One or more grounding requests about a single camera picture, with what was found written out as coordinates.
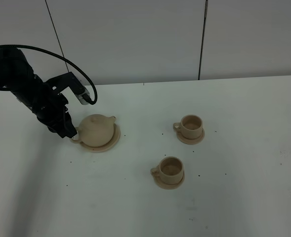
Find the beige far teacup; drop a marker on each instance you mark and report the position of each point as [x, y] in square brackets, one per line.
[190, 127]

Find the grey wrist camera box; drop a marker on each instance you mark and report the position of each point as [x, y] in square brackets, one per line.
[83, 95]

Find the beige ceramic teapot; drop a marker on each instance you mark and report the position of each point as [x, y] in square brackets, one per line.
[95, 130]

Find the beige teapot saucer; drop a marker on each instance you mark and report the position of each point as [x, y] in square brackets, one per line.
[113, 141]

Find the beige cup saucer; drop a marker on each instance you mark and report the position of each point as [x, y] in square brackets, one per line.
[190, 141]
[165, 186]

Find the beige far cup saucer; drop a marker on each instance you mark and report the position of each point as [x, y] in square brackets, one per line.
[190, 141]

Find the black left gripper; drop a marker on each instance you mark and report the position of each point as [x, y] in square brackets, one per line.
[50, 104]

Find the beige near teacup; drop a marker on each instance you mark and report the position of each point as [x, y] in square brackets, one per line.
[169, 172]

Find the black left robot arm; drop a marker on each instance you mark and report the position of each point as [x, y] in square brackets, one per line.
[18, 76]

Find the beige near cup saucer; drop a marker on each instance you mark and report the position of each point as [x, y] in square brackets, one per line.
[165, 186]

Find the beige teacup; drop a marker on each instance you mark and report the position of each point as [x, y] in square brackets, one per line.
[190, 127]
[169, 172]

